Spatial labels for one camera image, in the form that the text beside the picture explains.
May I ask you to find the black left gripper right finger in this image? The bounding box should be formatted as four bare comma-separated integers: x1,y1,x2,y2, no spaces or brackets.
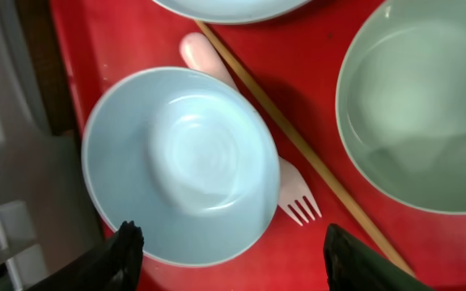
323,224,432,291

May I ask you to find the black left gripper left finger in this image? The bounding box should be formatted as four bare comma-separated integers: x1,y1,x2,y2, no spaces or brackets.
28,221,144,291

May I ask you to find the light blue bowl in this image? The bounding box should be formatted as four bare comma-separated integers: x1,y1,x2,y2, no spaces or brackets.
82,67,280,268

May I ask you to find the green bowl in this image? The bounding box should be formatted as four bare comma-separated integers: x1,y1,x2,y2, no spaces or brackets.
336,0,466,215

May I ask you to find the white plastic fork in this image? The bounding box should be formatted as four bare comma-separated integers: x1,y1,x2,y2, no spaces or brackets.
180,32,322,226

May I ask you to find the wooden chopstick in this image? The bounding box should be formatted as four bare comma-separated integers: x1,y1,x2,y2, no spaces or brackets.
195,20,415,277

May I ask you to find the light blue round plate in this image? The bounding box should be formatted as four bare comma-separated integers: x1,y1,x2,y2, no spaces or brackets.
154,0,310,24

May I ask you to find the grey plastic dishwasher rack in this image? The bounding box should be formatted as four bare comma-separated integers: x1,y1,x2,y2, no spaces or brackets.
0,1,103,290

